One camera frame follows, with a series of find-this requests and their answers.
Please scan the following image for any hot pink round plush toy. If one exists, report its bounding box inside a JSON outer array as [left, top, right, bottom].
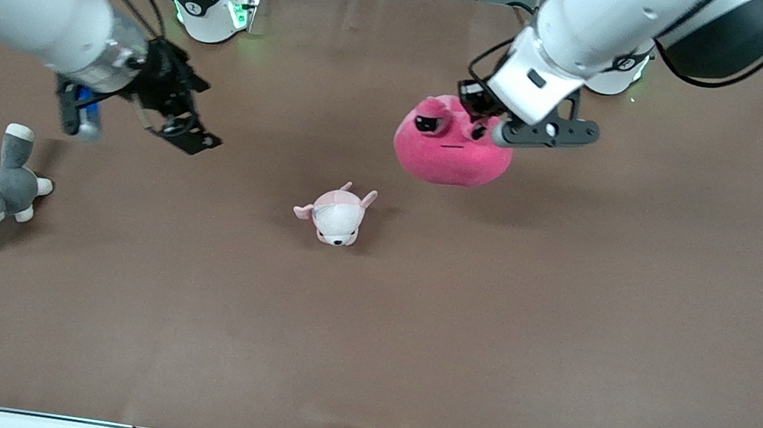
[[388, 88, 520, 195]]

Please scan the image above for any black left base cable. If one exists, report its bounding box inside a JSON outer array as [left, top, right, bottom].
[[504, 0, 542, 28]]

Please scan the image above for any pale pink plush dog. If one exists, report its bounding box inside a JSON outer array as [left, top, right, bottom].
[[288, 174, 380, 252]]

